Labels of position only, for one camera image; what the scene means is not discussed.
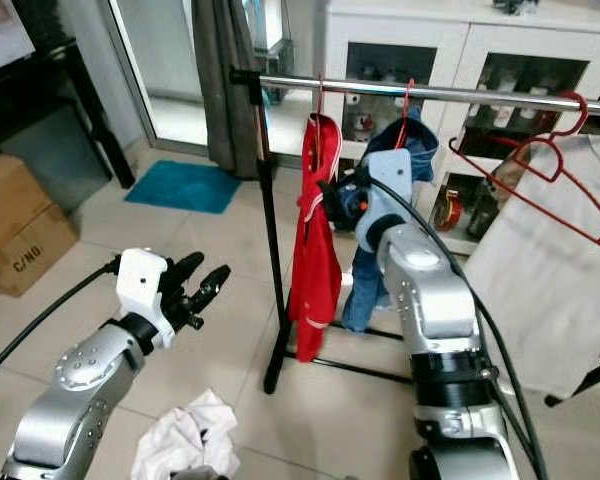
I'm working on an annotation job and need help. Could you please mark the glass sliding door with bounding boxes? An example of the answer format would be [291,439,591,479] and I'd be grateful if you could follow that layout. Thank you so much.
[105,0,211,147]

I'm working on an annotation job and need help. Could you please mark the black chrome clothes rack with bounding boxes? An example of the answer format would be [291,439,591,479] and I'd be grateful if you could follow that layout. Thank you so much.
[230,68,600,396]

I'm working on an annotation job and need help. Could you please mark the white computer case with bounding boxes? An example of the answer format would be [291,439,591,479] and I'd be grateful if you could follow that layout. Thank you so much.
[0,0,36,73]

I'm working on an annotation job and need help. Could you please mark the teal floor mat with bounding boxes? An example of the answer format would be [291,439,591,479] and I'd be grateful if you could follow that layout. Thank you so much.
[125,160,241,214]

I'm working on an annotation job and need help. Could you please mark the red shirt white trim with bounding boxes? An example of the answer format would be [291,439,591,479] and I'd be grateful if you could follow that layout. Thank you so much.
[285,113,344,363]

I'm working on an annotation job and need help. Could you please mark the brown cardboard box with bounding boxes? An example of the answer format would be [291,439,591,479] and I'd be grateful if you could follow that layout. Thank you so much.
[0,150,83,297]

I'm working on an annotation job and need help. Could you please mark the black table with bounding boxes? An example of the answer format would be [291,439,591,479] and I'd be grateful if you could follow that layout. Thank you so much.
[0,40,136,191]

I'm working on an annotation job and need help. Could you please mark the grey curtain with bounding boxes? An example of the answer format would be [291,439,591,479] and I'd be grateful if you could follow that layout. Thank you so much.
[190,0,277,180]

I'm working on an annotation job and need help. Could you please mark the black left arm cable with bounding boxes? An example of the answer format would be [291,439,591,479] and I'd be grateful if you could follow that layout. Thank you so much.
[0,258,121,393]

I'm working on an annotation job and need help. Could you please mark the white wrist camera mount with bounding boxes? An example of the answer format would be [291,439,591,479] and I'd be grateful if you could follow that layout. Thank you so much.
[115,248,173,323]
[355,150,416,251]

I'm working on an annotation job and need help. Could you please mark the white crumpled cloth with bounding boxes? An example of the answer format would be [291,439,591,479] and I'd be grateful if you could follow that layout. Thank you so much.
[130,388,241,480]

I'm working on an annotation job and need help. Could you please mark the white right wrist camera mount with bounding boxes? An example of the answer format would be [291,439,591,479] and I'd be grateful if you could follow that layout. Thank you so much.
[355,150,416,251]

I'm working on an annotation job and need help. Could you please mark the blue jeans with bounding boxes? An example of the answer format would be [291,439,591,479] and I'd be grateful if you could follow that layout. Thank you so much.
[340,108,438,334]

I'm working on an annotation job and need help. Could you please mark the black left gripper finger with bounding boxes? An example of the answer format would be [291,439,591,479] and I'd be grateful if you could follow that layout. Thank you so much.
[188,264,232,304]
[166,251,207,287]

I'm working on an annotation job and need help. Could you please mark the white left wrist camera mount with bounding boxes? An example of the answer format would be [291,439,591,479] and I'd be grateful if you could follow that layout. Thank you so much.
[115,248,173,323]

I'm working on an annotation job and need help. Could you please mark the white glass-door cabinet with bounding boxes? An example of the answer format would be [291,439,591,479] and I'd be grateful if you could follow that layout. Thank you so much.
[315,0,600,256]

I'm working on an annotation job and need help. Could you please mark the red clothes hanger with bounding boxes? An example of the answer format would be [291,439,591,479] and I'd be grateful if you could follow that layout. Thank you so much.
[393,79,418,151]
[314,74,334,123]
[448,91,600,255]

